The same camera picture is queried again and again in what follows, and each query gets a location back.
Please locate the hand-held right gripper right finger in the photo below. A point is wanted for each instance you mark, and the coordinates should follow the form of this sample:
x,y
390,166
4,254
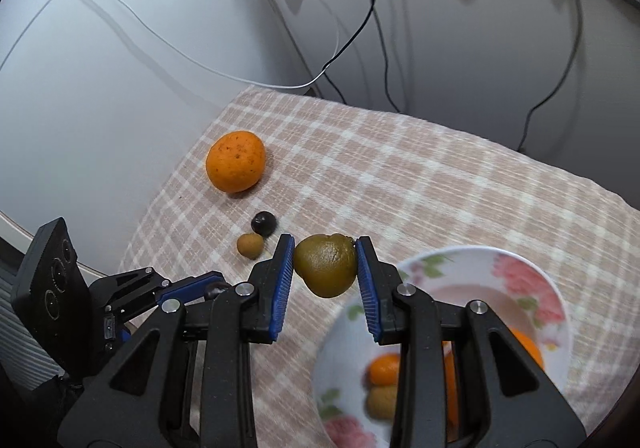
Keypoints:
x,y
368,293

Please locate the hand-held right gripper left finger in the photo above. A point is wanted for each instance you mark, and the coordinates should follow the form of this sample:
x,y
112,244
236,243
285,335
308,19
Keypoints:
x,y
282,288

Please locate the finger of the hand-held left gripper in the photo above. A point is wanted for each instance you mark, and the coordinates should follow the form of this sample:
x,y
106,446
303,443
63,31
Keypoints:
x,y
190,284
145,313

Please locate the green-brown round fruit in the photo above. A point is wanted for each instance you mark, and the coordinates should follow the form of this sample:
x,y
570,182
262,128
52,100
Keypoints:
x,y
325,265

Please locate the tan longan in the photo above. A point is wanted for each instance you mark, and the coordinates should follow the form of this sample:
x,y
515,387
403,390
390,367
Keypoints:
x,y
381,403
250,246

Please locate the dark round fruit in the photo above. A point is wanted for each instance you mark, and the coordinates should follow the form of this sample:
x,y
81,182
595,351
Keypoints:
x,y
263,223

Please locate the small mandarin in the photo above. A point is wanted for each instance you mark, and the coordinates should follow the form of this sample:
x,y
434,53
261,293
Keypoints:
x,y
384,369

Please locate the speckled large orange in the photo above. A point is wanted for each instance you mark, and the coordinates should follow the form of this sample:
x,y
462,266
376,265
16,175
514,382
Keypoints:
x,y
235,160

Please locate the white floral plate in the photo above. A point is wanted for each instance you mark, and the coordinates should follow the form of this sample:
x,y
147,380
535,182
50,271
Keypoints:
x,y
500,288

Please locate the smooth large orange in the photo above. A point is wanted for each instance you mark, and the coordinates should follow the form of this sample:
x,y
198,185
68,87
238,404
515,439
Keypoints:
x,y
527,348

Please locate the pink checked tablecloth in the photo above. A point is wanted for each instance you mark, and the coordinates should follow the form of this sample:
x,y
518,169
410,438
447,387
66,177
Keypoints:
x,y
400,177

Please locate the white refrigerator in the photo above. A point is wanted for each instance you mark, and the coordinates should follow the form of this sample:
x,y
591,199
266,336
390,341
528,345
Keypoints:
x,y
100,102

